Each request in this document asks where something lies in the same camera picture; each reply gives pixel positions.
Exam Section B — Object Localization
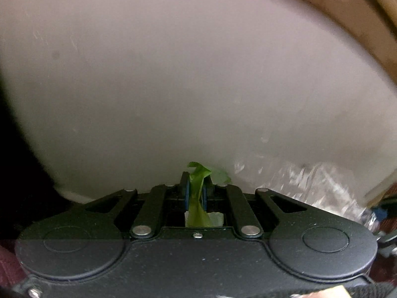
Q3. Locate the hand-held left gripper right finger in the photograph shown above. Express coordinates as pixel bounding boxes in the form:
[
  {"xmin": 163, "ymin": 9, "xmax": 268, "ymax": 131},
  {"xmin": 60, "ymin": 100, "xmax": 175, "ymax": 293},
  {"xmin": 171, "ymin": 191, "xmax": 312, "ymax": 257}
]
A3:
[{"xmin": 203, "ymin": 177, "xmax": 308, "ymax": 239}]

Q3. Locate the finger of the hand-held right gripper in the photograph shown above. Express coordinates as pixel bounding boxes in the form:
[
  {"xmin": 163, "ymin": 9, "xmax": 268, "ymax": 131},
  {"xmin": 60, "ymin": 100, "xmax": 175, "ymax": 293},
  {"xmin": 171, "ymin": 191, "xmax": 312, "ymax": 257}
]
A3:
[{"xmin": 366, "ymin": 200, "xmax": 397, "ymax": 234}]

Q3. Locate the green snack bag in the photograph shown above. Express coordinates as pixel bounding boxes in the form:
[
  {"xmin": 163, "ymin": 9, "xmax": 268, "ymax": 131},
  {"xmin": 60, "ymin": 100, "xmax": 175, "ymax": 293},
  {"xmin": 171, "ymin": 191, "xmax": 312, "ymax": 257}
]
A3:
[{"xmin": 184, "ymin": 161, "xmax": 232, "ymax": 228}]

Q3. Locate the brown wooden frame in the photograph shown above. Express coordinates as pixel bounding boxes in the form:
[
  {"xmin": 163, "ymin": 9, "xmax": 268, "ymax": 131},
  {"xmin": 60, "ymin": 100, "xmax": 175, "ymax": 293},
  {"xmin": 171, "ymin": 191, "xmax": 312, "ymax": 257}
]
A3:
[{"xmin": 257, "ymin": 0, "xmax": 397, "ymax": 88}]

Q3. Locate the clear plastic bag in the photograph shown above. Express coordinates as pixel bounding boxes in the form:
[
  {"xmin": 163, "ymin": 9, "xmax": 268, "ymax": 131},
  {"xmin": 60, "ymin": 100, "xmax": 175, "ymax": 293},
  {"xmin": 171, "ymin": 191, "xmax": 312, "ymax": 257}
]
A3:
[{"xmin": 231, "ymin": 157, "xmax": 378, "ymax": 228}]

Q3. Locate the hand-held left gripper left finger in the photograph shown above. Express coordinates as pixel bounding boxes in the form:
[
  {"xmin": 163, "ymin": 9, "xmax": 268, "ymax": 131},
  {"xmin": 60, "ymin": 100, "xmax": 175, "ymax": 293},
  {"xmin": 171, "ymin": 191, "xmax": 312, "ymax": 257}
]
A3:
[{"xmin": 84, "ymin": 172, "xmax": 190, "ymax": 239}]

